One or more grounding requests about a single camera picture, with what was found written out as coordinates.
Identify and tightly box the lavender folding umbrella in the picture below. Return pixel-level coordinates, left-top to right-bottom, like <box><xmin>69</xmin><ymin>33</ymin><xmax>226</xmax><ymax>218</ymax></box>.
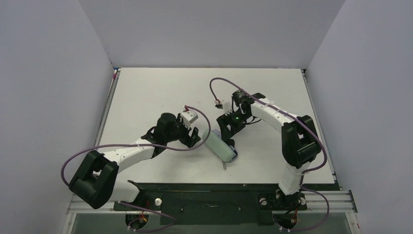
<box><xmin>212</xmin><ymin>129</ymin><xmax>238</xmax><ymax>162</ymax></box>

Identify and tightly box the mint green umbrella case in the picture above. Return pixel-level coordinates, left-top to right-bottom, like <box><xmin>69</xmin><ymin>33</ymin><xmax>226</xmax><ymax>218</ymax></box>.
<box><xmin>202</xmin><ymin>130</ymin><xmax>232</xmax><ymax>170</ymax></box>

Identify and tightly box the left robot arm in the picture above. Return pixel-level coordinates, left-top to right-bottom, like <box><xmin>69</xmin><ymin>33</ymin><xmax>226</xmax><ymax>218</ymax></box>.
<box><xmin>68</xmin><ymin>109</ymin><xmax>201</xmax><ymax>209</ymax></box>

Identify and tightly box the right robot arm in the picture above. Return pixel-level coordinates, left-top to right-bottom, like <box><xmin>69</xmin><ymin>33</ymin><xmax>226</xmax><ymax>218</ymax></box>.
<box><xmin>208</xmin><ymin>90</ymin><xmax>321</xmax><ymax>195</ymax></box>

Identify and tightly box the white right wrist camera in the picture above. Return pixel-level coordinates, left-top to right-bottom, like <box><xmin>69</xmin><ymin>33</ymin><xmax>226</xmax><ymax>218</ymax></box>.
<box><xmin>215</xmin><ymin>100</ymin><xmax>233</xmax><ymax>116</ymax></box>

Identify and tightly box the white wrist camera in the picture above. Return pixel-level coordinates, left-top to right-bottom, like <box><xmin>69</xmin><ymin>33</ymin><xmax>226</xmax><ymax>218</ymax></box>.
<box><xmin>215</xmin><ymin>100</ymin><xmax>233</xmax><ymax>116</ymax></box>
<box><xmin>180</xmin><ymin>110</ymin><xmax>198</xmax><ymax>126</ymax></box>

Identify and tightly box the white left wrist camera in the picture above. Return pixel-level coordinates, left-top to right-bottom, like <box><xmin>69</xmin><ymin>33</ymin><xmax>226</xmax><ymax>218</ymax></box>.
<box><xmin>180</xmin><ymin>110</ymin><xmax>198</xmax><ymax>126</ymax></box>

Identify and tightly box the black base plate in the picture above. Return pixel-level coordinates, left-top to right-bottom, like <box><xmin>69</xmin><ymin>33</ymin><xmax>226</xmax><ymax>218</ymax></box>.
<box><xmin>113</xmin><ymin>182</ymin><xmax>307</xmax><ymax>225</ymax></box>

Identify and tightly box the aluminium frame rail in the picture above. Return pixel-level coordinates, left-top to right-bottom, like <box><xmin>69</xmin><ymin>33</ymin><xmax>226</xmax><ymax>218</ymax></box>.
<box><xmin>67</xmin><ymin>190</ymin><xmax>358</xmax><ymax>215</ymax></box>

